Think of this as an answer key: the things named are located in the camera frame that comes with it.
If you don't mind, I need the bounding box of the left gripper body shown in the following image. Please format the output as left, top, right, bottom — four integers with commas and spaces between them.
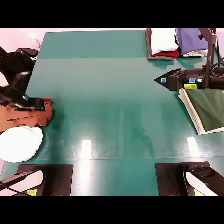
20, 95, 46, 111

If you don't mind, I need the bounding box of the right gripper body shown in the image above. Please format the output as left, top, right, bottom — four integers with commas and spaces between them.
177, 68, 207, 91

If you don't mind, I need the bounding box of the orange garment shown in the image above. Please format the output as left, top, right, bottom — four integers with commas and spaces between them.
0, 97, 54, 134

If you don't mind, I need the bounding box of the dark green garment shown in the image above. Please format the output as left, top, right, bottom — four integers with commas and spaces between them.
184, 87, 224, 133

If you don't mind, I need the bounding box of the red garment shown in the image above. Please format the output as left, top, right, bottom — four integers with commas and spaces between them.
152, 49, 181, 60

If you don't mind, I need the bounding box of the white garment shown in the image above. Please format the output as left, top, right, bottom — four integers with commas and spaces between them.
150, 28, 179, 55
177, 87, 224, 136

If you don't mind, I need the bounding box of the purple garment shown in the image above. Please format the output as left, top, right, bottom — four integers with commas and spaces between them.
175, 28, 210, 56

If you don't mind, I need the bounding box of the brown garment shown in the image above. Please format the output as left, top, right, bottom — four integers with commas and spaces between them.
146, 28, 178, 62

